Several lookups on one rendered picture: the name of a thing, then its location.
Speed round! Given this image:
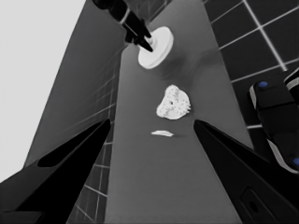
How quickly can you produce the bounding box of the large thick white disc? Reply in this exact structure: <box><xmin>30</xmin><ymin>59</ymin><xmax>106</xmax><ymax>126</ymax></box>
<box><xmin>137</xmin><ymin>26</ymin><xmax>175</xmax><ymax>70</ymax></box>

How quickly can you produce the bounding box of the small white toothed gear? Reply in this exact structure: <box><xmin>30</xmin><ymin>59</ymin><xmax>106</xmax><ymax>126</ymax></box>
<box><xmin>155</xmin><ymin>100</ymin><xmax>173</xmax><ymax>118</ymax></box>
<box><xmin>164</xmin><ymin>84</ymin><xmax>181</xmax><ymax>100</ymax></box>
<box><xmin>174</xmin><ymin>97</ymin><xmax>192</xmax><ymax>115</ymax></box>

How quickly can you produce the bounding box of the dark robot body with pale edges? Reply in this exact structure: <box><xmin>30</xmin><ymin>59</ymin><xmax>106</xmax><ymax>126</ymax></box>
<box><xmin>248</xmin><ymin>67</ymin><xmax>299</xmax><ymax>175</ymax></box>

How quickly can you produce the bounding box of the white round carrier with pins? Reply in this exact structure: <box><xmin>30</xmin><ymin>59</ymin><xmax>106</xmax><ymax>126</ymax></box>
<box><xmin>155</xmin><ymin>87</ymin><xmax>192</xmax><ymax>121</ymax></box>

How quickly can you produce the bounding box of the small thin white T-shaped piece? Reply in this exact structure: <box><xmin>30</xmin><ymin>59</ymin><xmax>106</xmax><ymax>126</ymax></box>
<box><xmin>150</xmin><ymin>129</ymin><xmax>175</xmax><ymax>138</ymax></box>

